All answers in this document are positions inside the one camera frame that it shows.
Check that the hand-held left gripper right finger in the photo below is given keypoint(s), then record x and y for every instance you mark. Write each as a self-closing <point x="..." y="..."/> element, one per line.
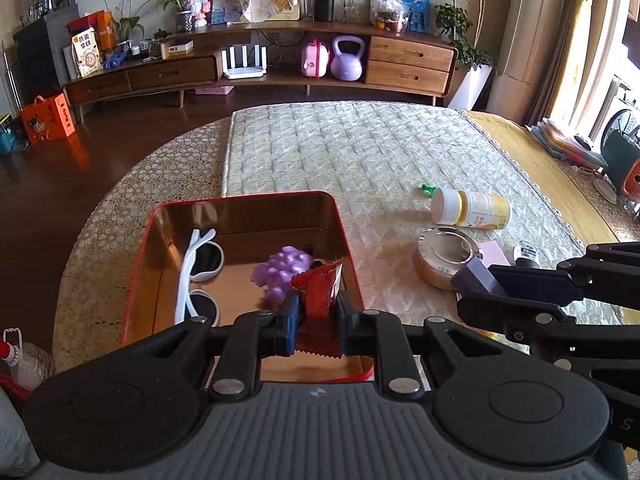
<point x="345" y="325"/>

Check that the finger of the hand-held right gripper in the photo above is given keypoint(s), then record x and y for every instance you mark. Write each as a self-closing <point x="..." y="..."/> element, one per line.
<point x="540" y="285"/>
<point x="510" y="317"/>

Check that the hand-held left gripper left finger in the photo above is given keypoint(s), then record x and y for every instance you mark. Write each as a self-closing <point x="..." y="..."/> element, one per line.
<point x="291" y="327"/>

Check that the red snack packet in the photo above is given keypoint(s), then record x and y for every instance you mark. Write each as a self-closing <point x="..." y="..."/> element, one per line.
<point x="320" y="290"/>

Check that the small purple box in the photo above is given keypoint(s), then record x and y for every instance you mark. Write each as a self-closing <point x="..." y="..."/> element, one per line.
<point x="475" y="280"/>

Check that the white and yellow bottle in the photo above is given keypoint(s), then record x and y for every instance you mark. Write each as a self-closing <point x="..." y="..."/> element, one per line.
<point x="475" y="210"/>

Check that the red tin box gold inside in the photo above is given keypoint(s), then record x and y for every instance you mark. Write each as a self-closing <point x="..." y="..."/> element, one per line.
<point x="235" y="220"/>

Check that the small blue white bottle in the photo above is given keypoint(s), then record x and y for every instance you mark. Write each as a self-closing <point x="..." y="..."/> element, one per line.
<point x="525" y="252"/>

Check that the purple plastic toy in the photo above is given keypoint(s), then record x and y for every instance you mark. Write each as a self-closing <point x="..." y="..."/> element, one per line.
<point x="282" y="272"/>

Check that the small pink box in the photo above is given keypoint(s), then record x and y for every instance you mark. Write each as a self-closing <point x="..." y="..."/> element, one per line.
<point x="492" y="252"/>

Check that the round gold tin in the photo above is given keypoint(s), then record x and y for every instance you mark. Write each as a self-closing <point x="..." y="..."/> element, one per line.
<point x="445" y="257"/>

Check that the white sunglasses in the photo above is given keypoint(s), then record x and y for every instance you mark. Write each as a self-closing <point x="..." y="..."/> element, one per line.
<point x="200" y="270"/>

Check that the white plate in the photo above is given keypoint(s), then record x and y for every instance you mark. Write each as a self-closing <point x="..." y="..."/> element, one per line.
<point x="605" y="190"/>

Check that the yellow tablecloth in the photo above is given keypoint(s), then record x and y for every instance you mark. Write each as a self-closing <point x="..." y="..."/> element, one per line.
<point x="525" y="160"/>

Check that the stack of magazines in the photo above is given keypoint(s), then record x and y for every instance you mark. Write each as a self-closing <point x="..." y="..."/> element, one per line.
<point x="565" y="140"/>

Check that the green chess pawn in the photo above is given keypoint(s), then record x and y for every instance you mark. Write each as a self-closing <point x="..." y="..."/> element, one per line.
<point x="427" y="190"/>

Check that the dark green chair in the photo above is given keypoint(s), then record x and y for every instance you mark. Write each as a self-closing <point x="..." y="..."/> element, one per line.
<point x="622" y="155"/>

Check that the white washing machine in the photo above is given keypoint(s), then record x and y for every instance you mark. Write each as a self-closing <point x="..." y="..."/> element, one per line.
<point x="622" y="110"/>

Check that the lace patterned tablecloth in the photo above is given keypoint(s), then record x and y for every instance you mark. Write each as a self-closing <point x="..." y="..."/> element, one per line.
<point x="125" y="210"/>

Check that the white planter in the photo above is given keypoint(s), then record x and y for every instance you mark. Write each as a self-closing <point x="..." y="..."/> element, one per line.
<point x="470" y="85"/>

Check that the beige column air conditioner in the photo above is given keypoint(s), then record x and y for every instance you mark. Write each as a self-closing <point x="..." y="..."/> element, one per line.
<point x="530" y="35"/>

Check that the long wooden tv cabinet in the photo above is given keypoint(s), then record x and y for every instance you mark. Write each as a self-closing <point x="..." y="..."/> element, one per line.
<point x="410" y="67"/>

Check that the beige curtain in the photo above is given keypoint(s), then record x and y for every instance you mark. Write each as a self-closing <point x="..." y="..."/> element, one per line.
<point x="590" y="35"/>

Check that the clear plastic bottle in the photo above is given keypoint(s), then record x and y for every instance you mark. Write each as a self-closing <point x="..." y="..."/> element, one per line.
<point x="27" y="365"/>

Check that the purple kettlebell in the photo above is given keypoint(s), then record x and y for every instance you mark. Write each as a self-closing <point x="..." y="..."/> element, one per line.
<point x="346" y="57"/>

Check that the pink toy case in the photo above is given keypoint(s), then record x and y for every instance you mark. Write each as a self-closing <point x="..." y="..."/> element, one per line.
<point x="315" y="57"/>

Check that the white router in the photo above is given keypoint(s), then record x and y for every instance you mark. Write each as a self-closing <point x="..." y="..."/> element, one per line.
<point x="243" y="62"/>

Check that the large leafy indoor tree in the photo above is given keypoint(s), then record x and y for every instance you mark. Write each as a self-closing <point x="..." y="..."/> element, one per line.
<point x="455" y="15"/>

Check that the blue packet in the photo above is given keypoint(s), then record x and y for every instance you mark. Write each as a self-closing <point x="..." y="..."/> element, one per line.
<point x="417" y="12"/>

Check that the yellow and white box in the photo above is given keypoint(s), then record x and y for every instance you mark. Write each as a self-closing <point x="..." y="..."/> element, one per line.
<point x="180" y="47"/>

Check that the clear bag of fruit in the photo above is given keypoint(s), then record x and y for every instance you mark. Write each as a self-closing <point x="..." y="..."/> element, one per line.
<point x="390" y="10"/>

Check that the glass teapot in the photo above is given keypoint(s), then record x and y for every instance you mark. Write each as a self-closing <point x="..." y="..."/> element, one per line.
<point x="160" y="42"/>

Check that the black speaker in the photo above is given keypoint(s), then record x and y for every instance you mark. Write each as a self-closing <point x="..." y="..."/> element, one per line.
<point x="324" y="5"/>

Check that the orange gift box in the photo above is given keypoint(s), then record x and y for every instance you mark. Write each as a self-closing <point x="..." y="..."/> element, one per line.
<point x="47" y="119"/>

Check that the blue toy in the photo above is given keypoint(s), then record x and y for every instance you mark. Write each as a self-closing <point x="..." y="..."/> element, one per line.
<point x="114" y="60"/>

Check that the pastel picture box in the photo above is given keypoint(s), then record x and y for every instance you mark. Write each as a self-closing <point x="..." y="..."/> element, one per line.
<point x="225" y="2"/>

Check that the cereal box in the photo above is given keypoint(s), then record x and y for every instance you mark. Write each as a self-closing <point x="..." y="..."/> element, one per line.
<point x="87" y="55"/>

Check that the small potted green plant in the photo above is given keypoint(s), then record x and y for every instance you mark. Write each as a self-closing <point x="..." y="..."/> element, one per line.
<point x="127" y="25"/>

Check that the red orange gift bag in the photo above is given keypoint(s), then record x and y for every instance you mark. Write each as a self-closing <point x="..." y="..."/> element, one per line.
<point x="95" y="27"/>

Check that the dark tall cabinet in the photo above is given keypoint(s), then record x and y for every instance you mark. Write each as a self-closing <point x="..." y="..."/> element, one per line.
<point x="40" y="55"/>

